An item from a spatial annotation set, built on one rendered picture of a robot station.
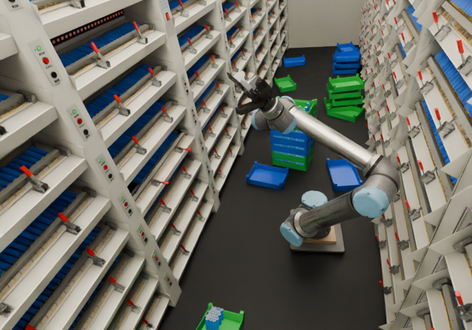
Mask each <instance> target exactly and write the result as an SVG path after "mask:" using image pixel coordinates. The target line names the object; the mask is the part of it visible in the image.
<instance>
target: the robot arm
mask: <svg viewBox="0 0 472 330"><path fill-rule="evenodd" d="M227 76H228V78H229V79H230V80H231V81H232V82H233V83H234V84H235V85H236V86H237V87H238V88H239V89H240V90H241V91H243V92H244V94H245V95H247V96H248V97H249V98H250V99H251V100H252V101H251V102H249V103H245V104H243V105H240V106H238V107H236V108H235V110H236V113H237V114H239V115H243V114H246V113H248V112H251V111H254V110H257V109H258V108H260V111H256V112H254V113H253V114H252V116H251V125H252V126H253V127H254V128H255V129H256V130H260V131H261V130H278V131H280V133H283V134H288V133H290V132H291V131H292V130H293V129H294V128H295V127H296V128H297V129H298V130H300V131H302V132H303V133H305V134H306V135H308V136H310V137H311V138H312V139H314V140H316V141H317V142H319V143H320V144H321V145H324V146H325V147H326V148H328V149H329V150H331V151H332V152H334V153H335V154H337V155H339V156H340V157H341V158H343V159H345V160H346V161H348V162H349V163H351V164H352V165H354V166H355V167H357V168H358V169H360V170H361V171H362V172H363V176H364V177H366V178H367V181H366V182H365V183H364V184H363V185H361V186H359V187H357V188H355V189H353V190H352V191H350V192H348V193H345V194H343V195H341V196H340V197H337V198H335V199H333V200H331V201H329V202H328V201H327V197H326V196H325V195H324V194H322V193H321V192H318V191H308V192H306V193H305V194H303V196H302V198H301V201H302V202H301V204H300V205H299V207H298V208H297V209H296V210H295V211H294V212H293V213H292V214H291V215H290V216H289V217H288V219H286V220H285V221H284V222H283V224H282V225H281V226H280V232H281V233H282V235H283V236H284V238H285V239H286V240H287V241H288V242H290V243H291V244H293V245H294V246H300V245H301V244H302V243H303V242H304V241H305V240H306V239H307V238H311V239H322V238H325V237H326V236H327V235H328V234H329V233H330V231H331V226H333V225H337V224H339V223H343V222H346V221H348V220H352V219H354V218H358V217H360V216H365V217H366V216H368V218H376V217H379V216H381V215H382V214H383V213H384V212H385V211H386V210H387V208H388V206H389V204H390V203H391V202H392V200H393V198H394V197H395V196H396V194H397V193H398V192H399V190H400V176H399V174H398V171H397V170H396V168H395V167H394V165H393V164H392V163H391V161H390V160H389V159H387V158H386V157H385V156H383V155H381V154H372V153H371V152H369V151H368V150H366V149H365V148H363V147H361V146H359V145H358V144H356V143H354V142H353V141H352V140H350V139H348V138H347V137H345V136H343V135H341V134H340V133H338V132H337V131H335V130H334V129H332V128H330V127H328V126H327V125H326V124H323V123H322V122H321V121H319V120H317V119H316V118H314V117H312V116H310V115H309V114H308V113H306V112H304V111H303V110H301V109H299V108H298V107H297V106H295V102H294V101H293V99H292V98H290V97H289V96H282V97H281V98H278V99H277V98H276V97H277V94H276V93H273V92H272V91H271V90H270V88H271V87H270V86H269V84H268V83H267V82H266V81H265V80H264V79H261V78H257V76H254V77H253V78H252V79H251V80H249V81H248V82H246V81H245V80H244V76H245V73H244V72H243V71H241V72H239V73H237V74H236V75H235V76H232V75H231V74H230V73H228V72H227Z"/></svg>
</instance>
